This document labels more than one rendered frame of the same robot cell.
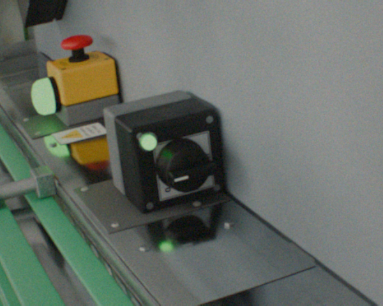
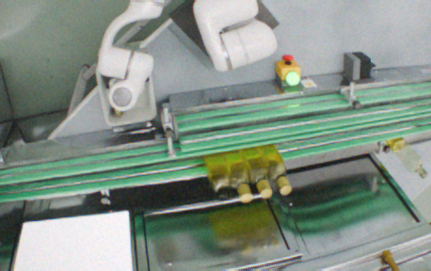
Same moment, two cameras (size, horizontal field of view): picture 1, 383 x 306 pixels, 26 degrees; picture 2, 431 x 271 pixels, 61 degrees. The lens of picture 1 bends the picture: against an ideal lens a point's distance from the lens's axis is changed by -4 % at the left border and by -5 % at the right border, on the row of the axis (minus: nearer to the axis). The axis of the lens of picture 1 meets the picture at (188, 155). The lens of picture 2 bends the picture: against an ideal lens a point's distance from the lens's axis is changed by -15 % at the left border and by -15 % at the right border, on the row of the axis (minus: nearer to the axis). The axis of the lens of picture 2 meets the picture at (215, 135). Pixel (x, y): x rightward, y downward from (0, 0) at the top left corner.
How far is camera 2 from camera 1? 1.77 m
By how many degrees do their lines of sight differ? 69
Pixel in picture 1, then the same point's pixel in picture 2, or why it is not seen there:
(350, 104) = (403, 35)
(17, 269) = (385, 97)
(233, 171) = not seen: hidden behind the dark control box
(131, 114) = (360, 57)
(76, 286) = (391, 91)
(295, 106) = (388, 40)
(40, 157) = (324, 89)
